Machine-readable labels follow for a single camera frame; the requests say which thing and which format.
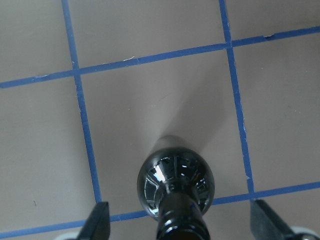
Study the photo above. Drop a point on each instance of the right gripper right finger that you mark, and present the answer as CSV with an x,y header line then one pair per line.
x,y
266,224

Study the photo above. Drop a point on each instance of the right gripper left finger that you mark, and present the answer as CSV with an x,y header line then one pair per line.
x,y
97,225

